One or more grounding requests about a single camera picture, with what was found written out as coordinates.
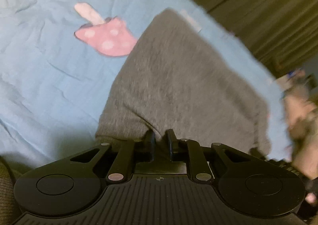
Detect grey sweatpants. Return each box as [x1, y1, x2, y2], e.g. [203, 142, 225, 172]
[95, 9, 271, 154]

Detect light blue mushroom bedsheet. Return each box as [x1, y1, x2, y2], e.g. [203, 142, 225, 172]
[1, 0, 291, 173]

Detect grey curtain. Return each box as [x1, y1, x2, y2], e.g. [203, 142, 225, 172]
[193, 0, 317, 75]

